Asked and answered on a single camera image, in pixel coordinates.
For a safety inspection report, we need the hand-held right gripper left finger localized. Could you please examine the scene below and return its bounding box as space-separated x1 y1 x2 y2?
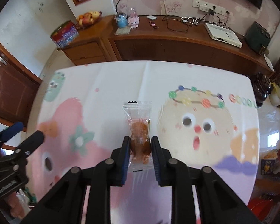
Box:
19 136 131 224

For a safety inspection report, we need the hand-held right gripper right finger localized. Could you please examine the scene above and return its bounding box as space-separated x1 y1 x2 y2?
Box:
150 136 262 224

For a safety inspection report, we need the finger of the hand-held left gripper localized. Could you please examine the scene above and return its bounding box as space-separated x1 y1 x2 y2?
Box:
14 131 44 155
0 121 24 143

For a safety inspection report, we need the orange-brown snack clear packet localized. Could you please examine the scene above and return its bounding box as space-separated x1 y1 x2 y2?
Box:
123 100 153 172

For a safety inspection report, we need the brown wooden door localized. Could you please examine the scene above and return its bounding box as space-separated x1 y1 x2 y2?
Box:
0 31 42 131

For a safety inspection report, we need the cartoon printed tablecloth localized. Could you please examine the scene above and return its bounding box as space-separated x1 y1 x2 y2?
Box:
26 61 260 224

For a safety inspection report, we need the red tin box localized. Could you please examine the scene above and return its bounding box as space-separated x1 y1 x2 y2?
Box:
50 21 79 48

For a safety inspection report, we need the wooden television cabinet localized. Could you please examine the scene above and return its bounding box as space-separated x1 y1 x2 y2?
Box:
57 14 274 76

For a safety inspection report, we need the dark brown ceramic pot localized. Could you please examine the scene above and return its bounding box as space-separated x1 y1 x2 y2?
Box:
250 72 272 108

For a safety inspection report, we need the woven coaster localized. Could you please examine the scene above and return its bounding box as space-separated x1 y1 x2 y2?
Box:
114 28 131 36

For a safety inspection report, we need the fruit bowl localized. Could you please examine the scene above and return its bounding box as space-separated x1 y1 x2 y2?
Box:
76 10 102 27

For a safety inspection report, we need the blue snow globe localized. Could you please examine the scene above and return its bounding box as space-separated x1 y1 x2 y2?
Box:
115 13 129 28

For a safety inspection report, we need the pink toy figure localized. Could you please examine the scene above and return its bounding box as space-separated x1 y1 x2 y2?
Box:
128 8 140 29

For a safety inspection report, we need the white set-top box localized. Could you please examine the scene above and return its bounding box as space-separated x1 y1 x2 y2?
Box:
205 23 243 48

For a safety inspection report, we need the white paper sheet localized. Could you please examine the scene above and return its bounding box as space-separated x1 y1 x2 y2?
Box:
262 55 274 73

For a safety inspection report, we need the dark green air fryer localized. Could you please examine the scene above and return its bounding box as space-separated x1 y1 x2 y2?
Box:
245 21 271 55

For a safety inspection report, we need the white power strip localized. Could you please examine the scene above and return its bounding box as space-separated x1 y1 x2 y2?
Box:
192 0 230 17

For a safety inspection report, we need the black cable loop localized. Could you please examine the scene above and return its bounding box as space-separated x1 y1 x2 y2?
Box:
163 15 189 32

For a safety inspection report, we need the white cable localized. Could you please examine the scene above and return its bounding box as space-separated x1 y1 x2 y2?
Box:
181 16 199 26

